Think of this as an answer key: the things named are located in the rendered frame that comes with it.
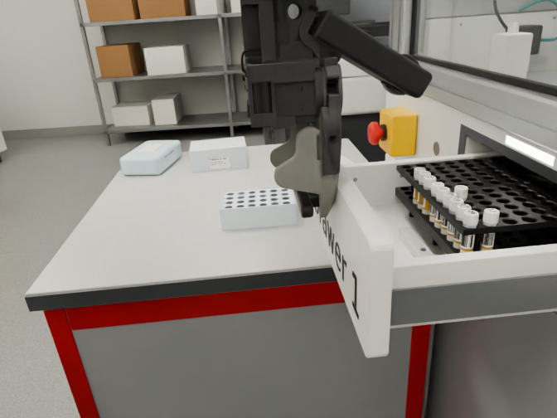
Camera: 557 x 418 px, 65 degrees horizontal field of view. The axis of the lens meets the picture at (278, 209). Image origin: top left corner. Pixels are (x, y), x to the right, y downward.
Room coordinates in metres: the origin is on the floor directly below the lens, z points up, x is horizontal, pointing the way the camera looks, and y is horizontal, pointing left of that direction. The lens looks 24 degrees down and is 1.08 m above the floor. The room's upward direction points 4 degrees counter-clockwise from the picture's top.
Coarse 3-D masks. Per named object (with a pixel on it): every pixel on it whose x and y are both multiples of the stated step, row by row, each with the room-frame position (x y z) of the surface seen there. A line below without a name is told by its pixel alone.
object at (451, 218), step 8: (400, 168) 0.49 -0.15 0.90; (408, 168) 0.49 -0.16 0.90; (408, 176) 0.47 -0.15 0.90; (416, 184) 0.44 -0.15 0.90; (424, 192) 0.42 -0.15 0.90; (432, 200) 0.40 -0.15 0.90; (440, 208) 0.38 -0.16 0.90; (448, 216) 0.36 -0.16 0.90; (456, 224) 0.35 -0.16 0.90; (480, 224) 0.34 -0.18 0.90; (464, 232) 0.33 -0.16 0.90; (472, 232) 0.33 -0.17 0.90; (480, 232) 0.33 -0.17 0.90
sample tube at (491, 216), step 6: (486, 210) 0.34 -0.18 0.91; (492, 210) 0.34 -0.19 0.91; (486, 216) 0.34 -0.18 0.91; (492, 216) 0.34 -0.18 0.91; (498, 216) 0.34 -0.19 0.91; (486, 222) 0.34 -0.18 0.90; (492, 222) 0.34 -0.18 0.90; (486, 234) 0.34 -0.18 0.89; (492, 234) 0.34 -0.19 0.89; (486, 240) 0.34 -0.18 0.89; (492, 240) 0.34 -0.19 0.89; (480, 246) 0.34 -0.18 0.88; (486, 246) 0.34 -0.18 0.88; (492, 246) 0.34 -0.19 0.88
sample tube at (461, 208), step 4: (460, 204) 0.36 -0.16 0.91; (464, 204) 0.36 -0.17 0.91; (456, 208) 0.36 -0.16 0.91; (460, 208) 0.35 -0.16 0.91; (464, 208) 0.35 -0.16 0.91; (468, 208) 0.35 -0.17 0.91; (456, 212) 0.35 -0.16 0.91; (460, 212) 0.35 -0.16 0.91; (456, 216) 0.35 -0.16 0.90; (460, 216) 0.35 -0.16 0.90; (460, 220) 0.35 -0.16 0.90; (456, 232) 0.35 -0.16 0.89; (456, 236) 0.35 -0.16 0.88; (460, 236) 0.35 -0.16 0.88; (456, 240) 0.35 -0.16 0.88; (460, 240) 0.35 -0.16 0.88; (456, 244) 0.35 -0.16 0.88; (460, 244) 0.35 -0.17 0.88
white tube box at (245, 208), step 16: (224, 192) 0.72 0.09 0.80; (240, 192) 0.72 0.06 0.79; (256, 192) 0.71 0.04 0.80; (272, 192) 0.70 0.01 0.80; (288, 192) 0.70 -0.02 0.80; (224, 208) 0.65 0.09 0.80; (240, 208) 0.64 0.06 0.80; (256, 208) 0.64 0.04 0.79; (272, 208) 0.64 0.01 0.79; (288, 208) 0.64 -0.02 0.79; (224, 224) 0.64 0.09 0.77; (240, 224) 0.64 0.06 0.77; (256, 224) 0.64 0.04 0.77; (272, 224) 0.64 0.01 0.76; (288, 224) 0.64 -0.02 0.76
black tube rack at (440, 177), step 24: (432, 168) 0.49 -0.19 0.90; (456, 168) 0.48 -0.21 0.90; (480, 168) 0.48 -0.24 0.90; (504, 168) 0.47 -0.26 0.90; (408, 192) 0.49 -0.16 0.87; (480, 192) 0.41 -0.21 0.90; (504, 192) 0.40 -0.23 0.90; (528, 192) 0.41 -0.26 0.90; (552, 192) 0.40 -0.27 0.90; (480, 216) 0.36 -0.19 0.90; (504, 216) 0.36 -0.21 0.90; (528, 216) 0.35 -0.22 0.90; (552, 216) 0.35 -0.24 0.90; (480, 240) 0.36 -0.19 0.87; (504, 240) 0.36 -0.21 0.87; (528, 240) 0.36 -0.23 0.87; (552, 240) 0.35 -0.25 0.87
